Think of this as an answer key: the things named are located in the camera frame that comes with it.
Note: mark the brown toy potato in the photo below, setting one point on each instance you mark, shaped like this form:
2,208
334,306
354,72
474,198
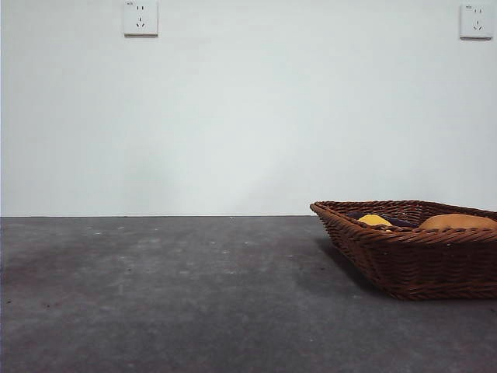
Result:
458,221

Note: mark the white wall power socket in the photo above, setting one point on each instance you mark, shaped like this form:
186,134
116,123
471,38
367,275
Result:
140,19
473,21

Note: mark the brown woven wicker basket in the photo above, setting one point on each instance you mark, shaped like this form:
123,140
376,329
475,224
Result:
419,264

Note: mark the yellow toy corn cob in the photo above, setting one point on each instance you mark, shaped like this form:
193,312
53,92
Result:
373,220

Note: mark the purple toy eggplant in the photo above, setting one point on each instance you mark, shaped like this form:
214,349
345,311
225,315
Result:
404,222

